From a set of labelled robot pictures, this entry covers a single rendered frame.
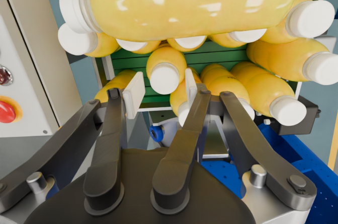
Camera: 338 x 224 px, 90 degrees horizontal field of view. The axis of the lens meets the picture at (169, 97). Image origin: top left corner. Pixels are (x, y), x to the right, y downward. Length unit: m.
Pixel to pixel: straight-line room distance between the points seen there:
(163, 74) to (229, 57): 0.24
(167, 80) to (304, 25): 0.17
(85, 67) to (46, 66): 1.21
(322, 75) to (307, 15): 0.08
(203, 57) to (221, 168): 0.28
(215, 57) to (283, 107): 0.21
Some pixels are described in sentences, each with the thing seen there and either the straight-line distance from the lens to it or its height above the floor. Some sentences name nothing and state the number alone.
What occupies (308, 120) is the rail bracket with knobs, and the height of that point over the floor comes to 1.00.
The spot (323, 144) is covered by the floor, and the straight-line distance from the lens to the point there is 2.19.
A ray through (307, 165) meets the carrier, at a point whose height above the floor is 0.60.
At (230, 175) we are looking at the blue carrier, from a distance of 0.46.
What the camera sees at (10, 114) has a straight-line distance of 0.32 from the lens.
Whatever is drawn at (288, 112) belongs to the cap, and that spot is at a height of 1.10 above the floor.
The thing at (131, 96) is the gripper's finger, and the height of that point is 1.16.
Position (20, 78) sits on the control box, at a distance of 0.30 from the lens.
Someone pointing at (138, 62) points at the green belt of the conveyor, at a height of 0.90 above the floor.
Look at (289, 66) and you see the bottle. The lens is 0.31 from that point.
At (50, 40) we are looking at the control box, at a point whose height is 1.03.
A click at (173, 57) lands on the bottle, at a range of 0.26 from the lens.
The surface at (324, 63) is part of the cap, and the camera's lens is 0.29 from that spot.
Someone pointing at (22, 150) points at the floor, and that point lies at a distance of 2.36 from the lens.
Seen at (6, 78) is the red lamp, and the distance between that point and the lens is 0.31.
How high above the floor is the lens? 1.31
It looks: 66 degrees down
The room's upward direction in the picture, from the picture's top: 175 degrees counter-clockwise
